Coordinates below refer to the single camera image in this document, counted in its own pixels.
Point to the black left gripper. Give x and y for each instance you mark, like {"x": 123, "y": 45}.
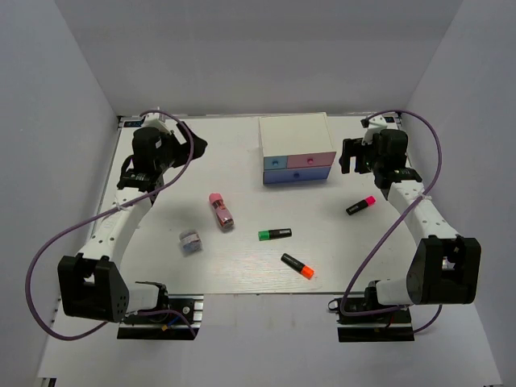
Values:
{"x": 198, "y": 144}

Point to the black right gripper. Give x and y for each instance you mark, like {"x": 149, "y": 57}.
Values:
{"x": 351, "y": 148}

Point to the white mini drawer cabinet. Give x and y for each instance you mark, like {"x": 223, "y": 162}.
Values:
{"x": 294, "y": 134}

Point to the light blue small drawer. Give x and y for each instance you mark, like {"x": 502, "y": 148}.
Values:
{"x": 275, "y": 162}

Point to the clear jar of paper clips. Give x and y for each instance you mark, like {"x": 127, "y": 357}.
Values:
{"x": 190, "y": 242}

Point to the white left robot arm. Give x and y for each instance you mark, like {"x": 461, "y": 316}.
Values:
{"x": 91, "y": 284}

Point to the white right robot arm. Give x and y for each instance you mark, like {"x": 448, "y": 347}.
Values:
{"x": 445, "y": 267}

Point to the pink small drawer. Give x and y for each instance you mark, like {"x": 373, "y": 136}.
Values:
{"x": 312, "y": 160}

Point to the pink highlighter marker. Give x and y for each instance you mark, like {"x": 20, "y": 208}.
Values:
{"x": 361, "y": 205}

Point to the blue wide bottom drawer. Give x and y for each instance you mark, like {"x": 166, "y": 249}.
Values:
{"x": 284, "y": 176}

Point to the pink tube of erasers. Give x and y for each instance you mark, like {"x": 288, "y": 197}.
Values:
{"x": 222, "y": 214}

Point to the green highlighter marker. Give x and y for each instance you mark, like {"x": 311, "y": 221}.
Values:
{"x": 274, "y": 234}

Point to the orange highlighter marker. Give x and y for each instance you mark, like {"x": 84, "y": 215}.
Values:
{"x": 297, "y": 266}

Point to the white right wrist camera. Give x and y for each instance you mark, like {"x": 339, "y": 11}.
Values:
{"x": 372, "y": 126}

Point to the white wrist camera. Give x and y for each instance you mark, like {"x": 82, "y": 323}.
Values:
{"x": 155, "y": 119}
{"x": 372, "y": 126}

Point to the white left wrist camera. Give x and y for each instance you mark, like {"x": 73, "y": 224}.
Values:
{"x": 155, "y": 119}

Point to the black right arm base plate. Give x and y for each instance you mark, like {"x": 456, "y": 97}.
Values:
{"x": 379, "y": 328}

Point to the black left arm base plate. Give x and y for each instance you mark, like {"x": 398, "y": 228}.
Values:
{"x": 181, "y": 326}

